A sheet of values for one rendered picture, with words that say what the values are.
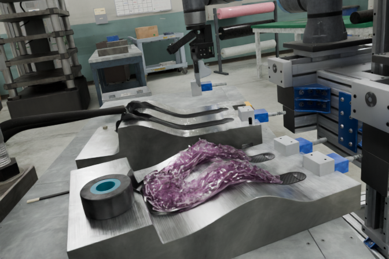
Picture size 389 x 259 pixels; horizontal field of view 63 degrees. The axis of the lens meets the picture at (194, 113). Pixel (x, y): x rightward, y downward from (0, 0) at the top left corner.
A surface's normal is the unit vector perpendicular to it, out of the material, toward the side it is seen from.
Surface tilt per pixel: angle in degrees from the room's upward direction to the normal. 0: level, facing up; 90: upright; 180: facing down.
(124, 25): 90
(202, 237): 90
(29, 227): 0
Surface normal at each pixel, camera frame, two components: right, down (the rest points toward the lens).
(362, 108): -0.98, 0.17
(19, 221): -0.12, -0.95
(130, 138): 0.05, 0.29
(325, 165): 0.34, 0.24
